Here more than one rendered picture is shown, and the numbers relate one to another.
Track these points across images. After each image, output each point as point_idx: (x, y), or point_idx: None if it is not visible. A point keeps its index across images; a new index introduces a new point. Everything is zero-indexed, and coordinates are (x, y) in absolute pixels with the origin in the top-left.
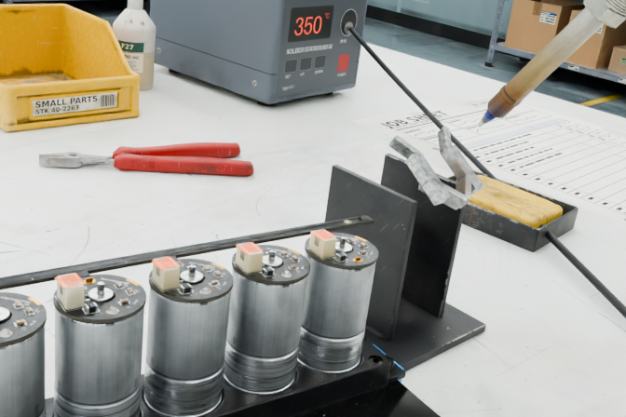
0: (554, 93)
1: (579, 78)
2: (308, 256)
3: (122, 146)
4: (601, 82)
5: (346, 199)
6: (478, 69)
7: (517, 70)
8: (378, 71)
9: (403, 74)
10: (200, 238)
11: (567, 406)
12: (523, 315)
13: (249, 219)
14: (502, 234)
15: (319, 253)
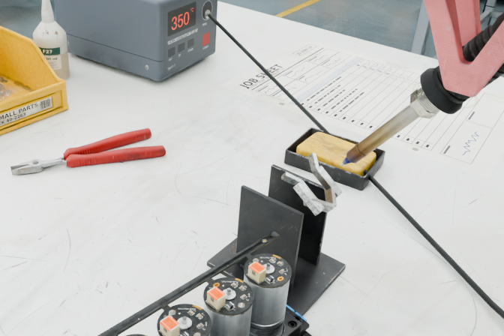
0: None
1: None
2: (248, 280)
3: (69, 148)
4: None
5: (253, 208)
6: None
7: None
8: (226, 28)
9: (244, 30)
10: (146, 223)
11: (404, 319)
12: (366, 248)
13: (173, 198)
14: (340, 180)
15: (256, 280)
